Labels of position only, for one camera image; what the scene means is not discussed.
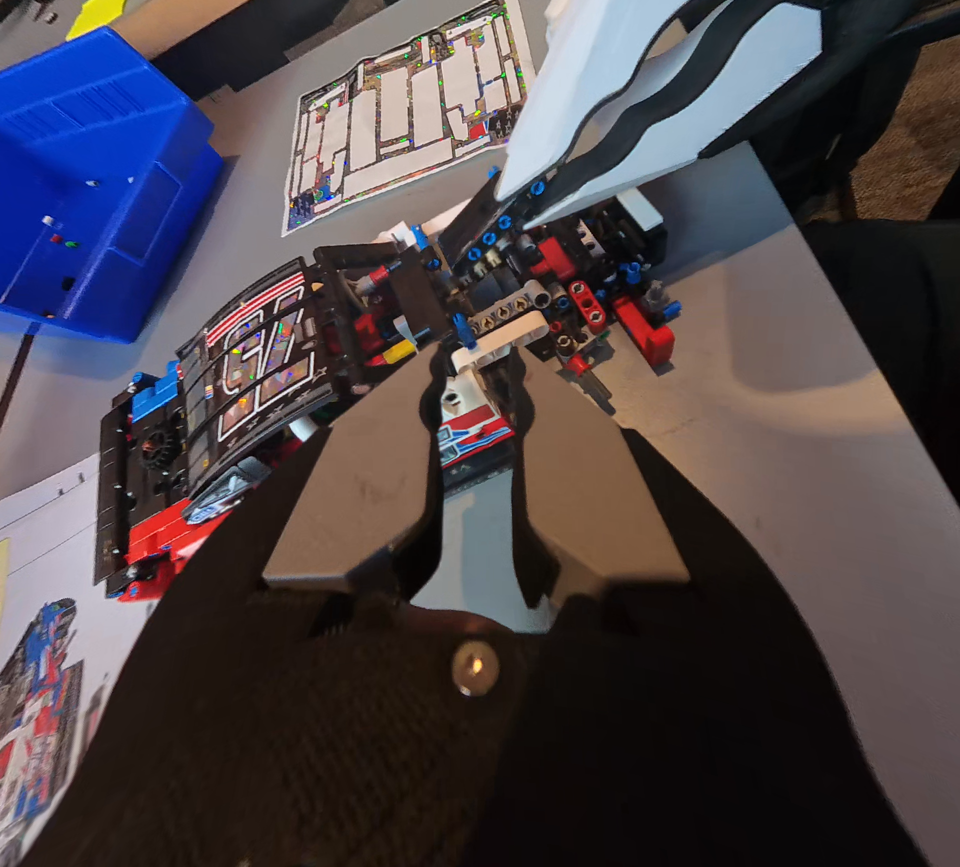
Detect blue plastic bin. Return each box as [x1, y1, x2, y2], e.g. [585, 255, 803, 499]
[0, 27, 226, 345]

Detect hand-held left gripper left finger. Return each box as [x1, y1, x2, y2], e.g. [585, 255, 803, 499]
[262, 343, 445, 602]

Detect yellow paper note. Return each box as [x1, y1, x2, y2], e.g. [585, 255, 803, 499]
[66, 0, 140, 43]

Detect toy car chassis parts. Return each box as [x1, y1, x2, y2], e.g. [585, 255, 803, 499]
[420, 165, 684, 396]

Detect holographic sticker sheet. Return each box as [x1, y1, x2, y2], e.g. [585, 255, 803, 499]
[281, 0, 537, 238]

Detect open instruction book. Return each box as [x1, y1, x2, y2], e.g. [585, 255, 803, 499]
[0, 544, 151, 861]

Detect red toy race car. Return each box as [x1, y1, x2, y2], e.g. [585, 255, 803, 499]
[93, 240, 526, 606]

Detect light grey desk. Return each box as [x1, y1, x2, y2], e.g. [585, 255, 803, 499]
[0, 0, 960, 853]

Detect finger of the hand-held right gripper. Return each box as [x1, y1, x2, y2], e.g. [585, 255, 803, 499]
[523, 0, 825, 232]
[493, 0, 783, 204]

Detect black brick assembly blue pins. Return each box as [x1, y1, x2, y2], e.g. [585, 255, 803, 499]
[437, 165, 543, 276]

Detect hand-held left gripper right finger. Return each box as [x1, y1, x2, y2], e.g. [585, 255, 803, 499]
[510, 349, 691, 609]

